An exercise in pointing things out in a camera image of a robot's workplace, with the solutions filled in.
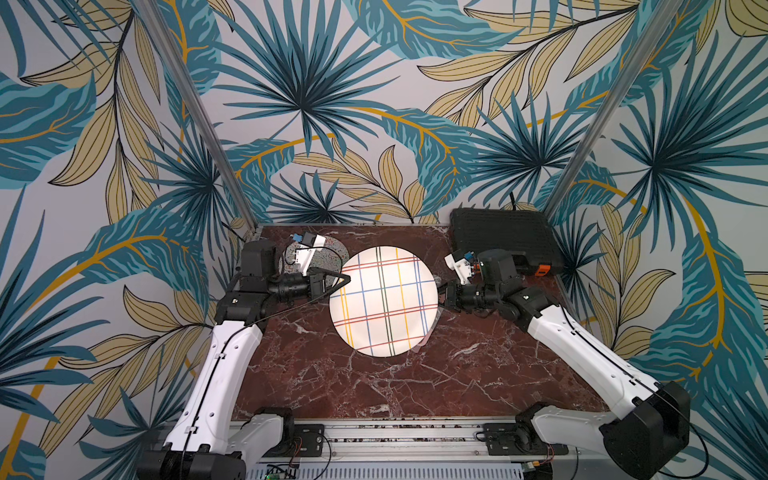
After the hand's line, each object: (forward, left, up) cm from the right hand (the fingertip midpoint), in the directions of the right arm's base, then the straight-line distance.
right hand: (426, 297), depth 73 cm
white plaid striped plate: (-4, +9, +3) cm, 11 cm away
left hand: (-1, +19, +8) cm, 21 cm away
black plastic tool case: (+35, -43, -16) cm, 58 cm away
